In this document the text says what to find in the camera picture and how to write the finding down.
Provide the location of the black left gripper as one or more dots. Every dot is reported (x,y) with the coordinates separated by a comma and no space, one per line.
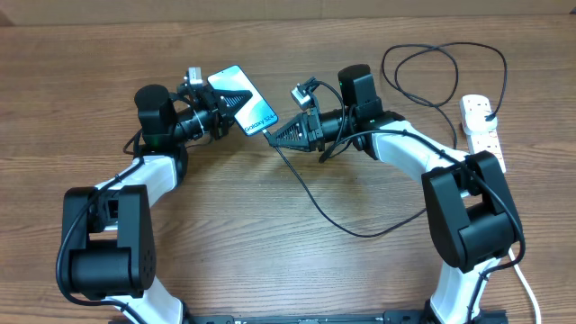
(216,101)

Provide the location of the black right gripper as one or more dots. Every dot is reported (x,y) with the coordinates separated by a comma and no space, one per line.
(311,133)

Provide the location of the smartphone with blue screen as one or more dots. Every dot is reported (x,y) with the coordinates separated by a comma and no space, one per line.
(249,108)

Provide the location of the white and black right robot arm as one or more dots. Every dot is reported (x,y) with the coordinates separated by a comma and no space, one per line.
(472,219)

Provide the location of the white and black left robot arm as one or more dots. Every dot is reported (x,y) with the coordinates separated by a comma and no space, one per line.
(107,255)

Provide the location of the white charger plug adapter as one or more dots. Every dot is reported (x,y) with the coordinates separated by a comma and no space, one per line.
(475,123)

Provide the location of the white power strip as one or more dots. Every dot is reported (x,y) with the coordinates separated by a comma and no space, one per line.
(486,141)

